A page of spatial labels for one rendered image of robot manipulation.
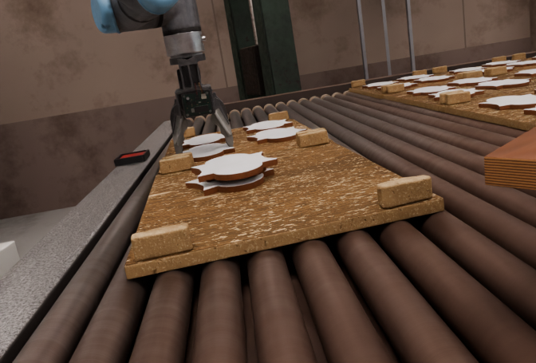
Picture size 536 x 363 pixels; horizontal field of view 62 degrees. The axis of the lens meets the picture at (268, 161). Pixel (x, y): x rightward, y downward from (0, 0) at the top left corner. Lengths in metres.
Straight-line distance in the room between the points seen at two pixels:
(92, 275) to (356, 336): 0.31
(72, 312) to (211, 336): 0.16
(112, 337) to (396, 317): 0.23
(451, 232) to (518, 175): 0.22
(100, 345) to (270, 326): 0.14
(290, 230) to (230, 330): 0.15
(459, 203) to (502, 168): 0.29
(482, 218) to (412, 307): 0.20
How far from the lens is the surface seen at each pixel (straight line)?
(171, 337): 0.39
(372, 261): 0.44
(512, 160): 0.29
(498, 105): 1.05
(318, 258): 0.45
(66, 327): 0.46
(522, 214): 0.56
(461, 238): 0.48
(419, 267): 0.44
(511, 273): 0.42
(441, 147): 0.84
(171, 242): 0.47
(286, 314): 0.37
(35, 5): 4.74
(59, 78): 4.66
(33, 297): 0.54
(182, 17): 0.90
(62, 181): 4.80
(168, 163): 0.85
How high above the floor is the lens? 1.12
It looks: 13 degrees down
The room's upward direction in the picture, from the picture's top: 9 degrees counter-clockwise
